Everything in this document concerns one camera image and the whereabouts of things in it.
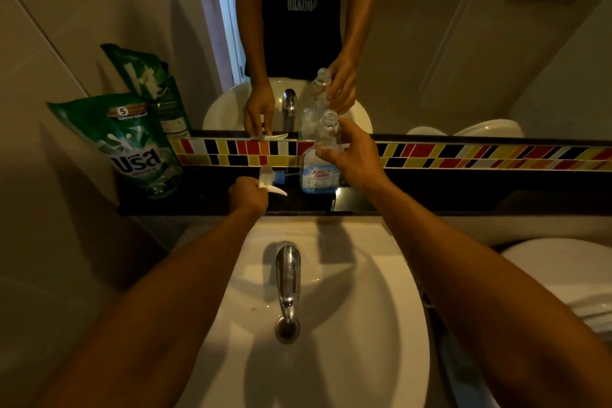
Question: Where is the person's left hand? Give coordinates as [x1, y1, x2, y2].
[228, 176, 270, 220]

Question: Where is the person's right hand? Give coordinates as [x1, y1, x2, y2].
[315, 118, 391, 193]

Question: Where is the chrome faucet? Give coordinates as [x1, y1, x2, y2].
[274, 242, 302, 346]

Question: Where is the white ceramic sink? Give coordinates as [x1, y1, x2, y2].
[174, 218, 431, 408]

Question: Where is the person's right forearm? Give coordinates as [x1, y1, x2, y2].
[368, 177, 612, 408]

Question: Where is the white toilet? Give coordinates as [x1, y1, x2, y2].
[437, 237, 612, 408]

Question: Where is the colourful mosaic tile strip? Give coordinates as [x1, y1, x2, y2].
[169, 136, 612, 172]

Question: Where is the green detergent pouch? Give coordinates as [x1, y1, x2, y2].
[47, 92, 184, 200]

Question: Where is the wall mirror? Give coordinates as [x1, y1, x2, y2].
[0, 0, 612, 142]

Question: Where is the clear plastic water bottle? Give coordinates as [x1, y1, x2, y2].
[299, 109, 342, 195]

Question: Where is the black stone ledge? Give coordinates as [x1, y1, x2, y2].
[117, 166, 612, 217]

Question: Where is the person's left forearm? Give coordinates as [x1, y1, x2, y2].
[33, 208, 261, 408]

